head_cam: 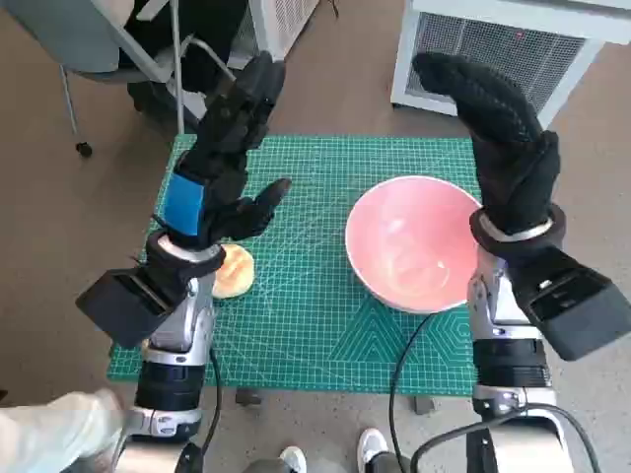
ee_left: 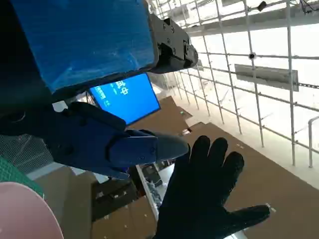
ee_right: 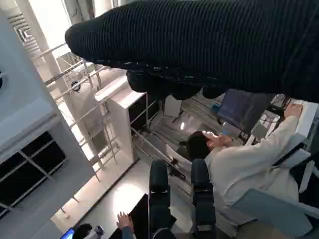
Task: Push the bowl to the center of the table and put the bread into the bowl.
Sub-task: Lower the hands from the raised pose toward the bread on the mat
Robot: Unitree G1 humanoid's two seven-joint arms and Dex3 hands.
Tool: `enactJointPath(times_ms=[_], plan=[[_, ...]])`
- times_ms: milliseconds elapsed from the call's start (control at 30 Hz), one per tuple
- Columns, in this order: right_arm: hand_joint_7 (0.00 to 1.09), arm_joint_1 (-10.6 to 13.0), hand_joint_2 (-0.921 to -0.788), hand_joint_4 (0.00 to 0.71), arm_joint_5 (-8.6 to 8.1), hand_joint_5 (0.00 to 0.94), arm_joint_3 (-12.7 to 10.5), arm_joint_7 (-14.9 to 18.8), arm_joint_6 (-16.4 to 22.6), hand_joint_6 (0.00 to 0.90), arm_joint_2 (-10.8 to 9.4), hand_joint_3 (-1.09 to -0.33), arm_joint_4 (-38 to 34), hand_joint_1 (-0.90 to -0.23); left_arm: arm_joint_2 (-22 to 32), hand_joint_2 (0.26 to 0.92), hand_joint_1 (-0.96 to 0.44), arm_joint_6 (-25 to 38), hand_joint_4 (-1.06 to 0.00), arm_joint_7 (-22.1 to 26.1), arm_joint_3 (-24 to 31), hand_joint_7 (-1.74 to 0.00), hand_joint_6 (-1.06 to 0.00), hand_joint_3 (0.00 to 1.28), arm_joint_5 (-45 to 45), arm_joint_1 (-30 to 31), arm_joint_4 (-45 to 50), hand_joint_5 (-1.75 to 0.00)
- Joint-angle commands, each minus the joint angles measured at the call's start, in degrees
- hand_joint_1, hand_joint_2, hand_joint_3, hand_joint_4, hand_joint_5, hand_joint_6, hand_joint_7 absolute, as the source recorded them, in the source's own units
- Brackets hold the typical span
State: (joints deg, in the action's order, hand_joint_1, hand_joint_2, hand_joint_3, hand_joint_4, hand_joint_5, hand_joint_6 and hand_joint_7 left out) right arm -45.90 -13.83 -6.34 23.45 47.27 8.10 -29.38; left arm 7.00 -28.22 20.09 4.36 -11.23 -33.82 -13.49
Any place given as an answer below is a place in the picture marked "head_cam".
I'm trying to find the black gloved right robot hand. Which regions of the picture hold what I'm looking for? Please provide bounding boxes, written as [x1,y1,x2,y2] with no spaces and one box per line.
[411,51,563,236]

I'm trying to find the thick black cable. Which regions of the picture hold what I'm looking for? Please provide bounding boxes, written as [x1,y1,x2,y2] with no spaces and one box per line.
[409,403,602,473]

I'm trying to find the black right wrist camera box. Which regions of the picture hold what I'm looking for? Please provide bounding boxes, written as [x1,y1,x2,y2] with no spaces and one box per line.
[512,248,631,364]

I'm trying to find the green cutting mat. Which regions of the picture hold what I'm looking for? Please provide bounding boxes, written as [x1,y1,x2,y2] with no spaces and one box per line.
[106,133,487,398]

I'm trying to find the white cabinet with wide grille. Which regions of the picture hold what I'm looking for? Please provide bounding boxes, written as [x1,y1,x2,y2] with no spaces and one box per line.
[390,0,631,132]

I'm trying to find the grey office chair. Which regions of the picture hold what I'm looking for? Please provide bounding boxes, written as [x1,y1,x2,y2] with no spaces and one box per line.
[4,0,238,159]

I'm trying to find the thin black cable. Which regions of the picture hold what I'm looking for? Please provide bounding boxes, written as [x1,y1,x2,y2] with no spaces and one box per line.
[386,312,435,467]

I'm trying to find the white cabinet with narrow grille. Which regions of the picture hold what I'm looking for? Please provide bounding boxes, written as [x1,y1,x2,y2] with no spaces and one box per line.
[229,0,326,70]

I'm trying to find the white shoe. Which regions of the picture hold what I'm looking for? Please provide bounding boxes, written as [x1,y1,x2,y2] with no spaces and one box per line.
[279,445,308,473]
[357,427,390,467]

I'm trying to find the pink bowl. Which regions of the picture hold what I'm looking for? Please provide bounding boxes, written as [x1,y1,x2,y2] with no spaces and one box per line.
[344,175,487,316]

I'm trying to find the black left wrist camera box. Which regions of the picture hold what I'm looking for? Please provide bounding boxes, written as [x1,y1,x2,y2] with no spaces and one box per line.
[75,268,193,350]

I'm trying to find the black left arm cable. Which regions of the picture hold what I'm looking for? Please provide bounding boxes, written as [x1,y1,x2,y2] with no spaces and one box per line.
[184,344,223,473]

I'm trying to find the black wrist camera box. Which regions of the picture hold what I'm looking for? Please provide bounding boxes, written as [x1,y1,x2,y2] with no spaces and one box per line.
[75,268,193,350]
[512,248,631,364]

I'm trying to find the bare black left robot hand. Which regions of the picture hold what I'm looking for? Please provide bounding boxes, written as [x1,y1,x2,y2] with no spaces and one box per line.
[150,48,293,257]

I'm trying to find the round bread bun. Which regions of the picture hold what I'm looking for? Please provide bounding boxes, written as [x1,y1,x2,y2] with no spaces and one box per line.
[211,243,256,300]

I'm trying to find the person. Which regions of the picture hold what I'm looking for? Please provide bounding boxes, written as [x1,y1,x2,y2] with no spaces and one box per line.
[0,388,127,473]
[117,0,247,124]

